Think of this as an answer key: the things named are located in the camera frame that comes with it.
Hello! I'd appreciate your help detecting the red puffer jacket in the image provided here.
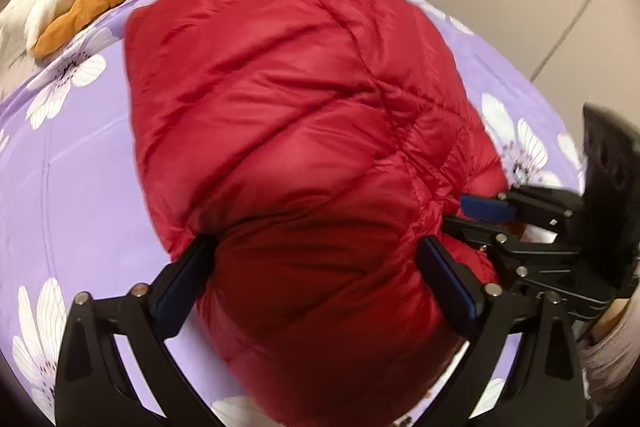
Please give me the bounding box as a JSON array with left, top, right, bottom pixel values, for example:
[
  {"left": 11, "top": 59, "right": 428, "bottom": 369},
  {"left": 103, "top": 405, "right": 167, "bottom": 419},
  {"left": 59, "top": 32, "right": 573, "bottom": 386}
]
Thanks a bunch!
[{"left": 124, "top": 0, "right": 506, "bottom": 426}]

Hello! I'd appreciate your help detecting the pink sleeved right forearm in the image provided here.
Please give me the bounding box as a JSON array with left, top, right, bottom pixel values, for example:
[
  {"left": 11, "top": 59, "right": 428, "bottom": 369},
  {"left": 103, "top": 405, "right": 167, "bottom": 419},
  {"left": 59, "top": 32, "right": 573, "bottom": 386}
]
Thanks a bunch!
[{"left": 579, "top": 289, "right": 639, "bottom": 414}]

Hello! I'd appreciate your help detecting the purple floral bed sheet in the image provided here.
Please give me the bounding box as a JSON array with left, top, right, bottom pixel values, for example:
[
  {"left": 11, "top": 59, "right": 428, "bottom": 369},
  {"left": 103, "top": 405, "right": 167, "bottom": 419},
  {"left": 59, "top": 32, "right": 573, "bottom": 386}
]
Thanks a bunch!
[{"left": 1, "top": 0, "right": 585, "bottom": 426}]

